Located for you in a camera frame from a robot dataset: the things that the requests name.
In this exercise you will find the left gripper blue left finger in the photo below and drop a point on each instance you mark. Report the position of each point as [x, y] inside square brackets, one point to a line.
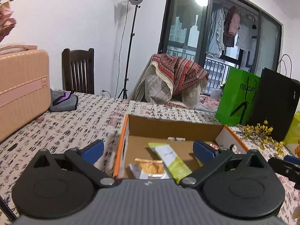
[84, 159]

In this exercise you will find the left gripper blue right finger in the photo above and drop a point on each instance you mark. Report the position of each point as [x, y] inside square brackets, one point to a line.
[212, 160]

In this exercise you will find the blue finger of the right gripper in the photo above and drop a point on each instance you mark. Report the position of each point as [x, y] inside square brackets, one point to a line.
[292, 159]

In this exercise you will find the green white snack packet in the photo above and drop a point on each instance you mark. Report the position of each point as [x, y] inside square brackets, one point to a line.
[177, 167]

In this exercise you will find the white printed snack packet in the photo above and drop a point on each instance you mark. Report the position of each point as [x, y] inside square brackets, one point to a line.
[136, 172]

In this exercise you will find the orange cracker snack packet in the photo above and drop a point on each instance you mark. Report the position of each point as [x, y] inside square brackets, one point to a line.
[150, 168]

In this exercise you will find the red orange snack bag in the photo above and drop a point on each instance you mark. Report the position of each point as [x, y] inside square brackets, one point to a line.
[215, 146]

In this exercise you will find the green snack bar in box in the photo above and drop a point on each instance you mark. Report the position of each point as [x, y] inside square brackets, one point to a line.
[199, 162]

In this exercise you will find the lime green snack box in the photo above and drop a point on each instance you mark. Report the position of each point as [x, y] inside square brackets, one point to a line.
[292, 139]

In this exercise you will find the calligraphy print tablecloth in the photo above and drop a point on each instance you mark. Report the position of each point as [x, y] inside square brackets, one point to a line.
[95, 118]

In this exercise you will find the yellow dried flower branch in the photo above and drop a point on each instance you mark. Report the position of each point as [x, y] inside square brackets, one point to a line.
[261, 135]

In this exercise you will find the orange cardboard snack box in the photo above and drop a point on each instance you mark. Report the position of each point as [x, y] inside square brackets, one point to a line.
[138, 132]

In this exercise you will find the black paper bag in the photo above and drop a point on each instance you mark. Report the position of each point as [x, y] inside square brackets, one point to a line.
[276, 102]

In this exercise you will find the grey purple folded cloth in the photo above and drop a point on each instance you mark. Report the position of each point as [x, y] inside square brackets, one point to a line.
[63, 101]

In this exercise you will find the green mucun paper bag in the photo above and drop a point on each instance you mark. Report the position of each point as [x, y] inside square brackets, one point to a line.
[238, 98]

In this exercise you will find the red patterned draped cloth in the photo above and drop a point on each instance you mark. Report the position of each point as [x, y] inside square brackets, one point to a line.
[168, 80]

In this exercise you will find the dark wooden chair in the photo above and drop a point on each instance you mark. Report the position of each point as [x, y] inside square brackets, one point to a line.
[78, 70]

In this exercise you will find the pink hard-shell suitcase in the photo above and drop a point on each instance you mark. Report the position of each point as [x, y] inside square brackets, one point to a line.
[25, 89]

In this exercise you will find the hanging clothes on balcony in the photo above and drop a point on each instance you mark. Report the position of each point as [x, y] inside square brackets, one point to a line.
[230, 28]

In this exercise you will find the pink artificial flowers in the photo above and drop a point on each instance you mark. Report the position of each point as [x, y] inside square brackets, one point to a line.
[9, 11]

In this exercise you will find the black studio light stand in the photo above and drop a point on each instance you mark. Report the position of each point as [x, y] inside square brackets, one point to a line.
[136, 3]

